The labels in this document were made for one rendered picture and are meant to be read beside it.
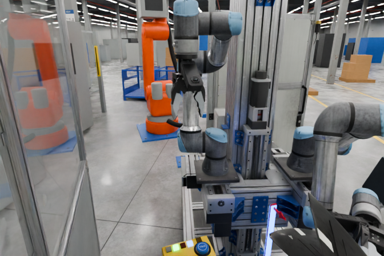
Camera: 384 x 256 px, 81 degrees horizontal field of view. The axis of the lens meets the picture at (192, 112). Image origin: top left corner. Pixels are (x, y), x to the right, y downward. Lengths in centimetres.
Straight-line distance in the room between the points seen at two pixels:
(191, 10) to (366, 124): 71
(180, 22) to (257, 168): 103
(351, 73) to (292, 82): 1037
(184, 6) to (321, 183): 77
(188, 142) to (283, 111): 169
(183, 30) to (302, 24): 208
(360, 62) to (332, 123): 1214
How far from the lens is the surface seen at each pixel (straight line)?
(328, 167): 98
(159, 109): 430
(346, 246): 49
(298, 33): 266
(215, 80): 218
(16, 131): 68
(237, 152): 147
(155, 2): 426
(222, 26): 80
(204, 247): 85
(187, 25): 70
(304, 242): 79
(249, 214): 145
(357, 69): 1305
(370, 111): 100
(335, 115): 97
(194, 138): 118
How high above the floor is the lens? 171
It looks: 17 degrees down
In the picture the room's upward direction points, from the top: straight up
